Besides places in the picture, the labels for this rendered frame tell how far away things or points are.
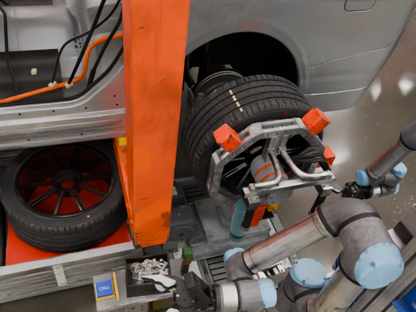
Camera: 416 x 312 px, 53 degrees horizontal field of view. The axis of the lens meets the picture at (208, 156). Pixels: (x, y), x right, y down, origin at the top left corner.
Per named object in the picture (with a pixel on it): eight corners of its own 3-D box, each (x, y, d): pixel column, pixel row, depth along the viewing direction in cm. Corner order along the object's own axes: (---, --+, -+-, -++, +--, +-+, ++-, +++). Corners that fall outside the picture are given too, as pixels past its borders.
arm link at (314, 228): (353, 173, 109) (213, 252, 129) (370, 207, 102) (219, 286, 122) (370, 189, 116) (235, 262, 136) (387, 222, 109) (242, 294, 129)
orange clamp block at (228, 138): (236, 131, 177) (225, 122, 171) (242, 144, 172) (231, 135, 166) (224, 141, 179) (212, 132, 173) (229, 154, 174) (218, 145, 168)
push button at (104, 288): (111, 281, 189) (111, 278, 187) (113, 295, 184) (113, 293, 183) (95, 285, 187) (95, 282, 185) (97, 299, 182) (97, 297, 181)
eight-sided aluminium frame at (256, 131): (297, 188, 224) (330, 112, 185) (303, 198, 220) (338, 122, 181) (201, 205, 209) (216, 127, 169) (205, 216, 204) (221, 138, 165)
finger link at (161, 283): (141, 288, 114) (170, 303, 111) (141, 275, 110) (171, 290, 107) (147, 279, 116) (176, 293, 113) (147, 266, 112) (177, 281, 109)
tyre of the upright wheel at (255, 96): (218, 184, 244) (318, 125, 231) (232, 216, 229) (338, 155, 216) (155, 126, 195) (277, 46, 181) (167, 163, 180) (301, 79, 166)
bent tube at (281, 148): (310, 147, 189) (317, 130, 181) (330, 179, 177) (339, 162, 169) (275, 151, 184) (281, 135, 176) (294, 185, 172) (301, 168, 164)
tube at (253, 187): (271, 152, 183) (277, 135, 176) (289, 186, 171) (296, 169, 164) (234, 158, 178) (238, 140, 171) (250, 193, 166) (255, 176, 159)
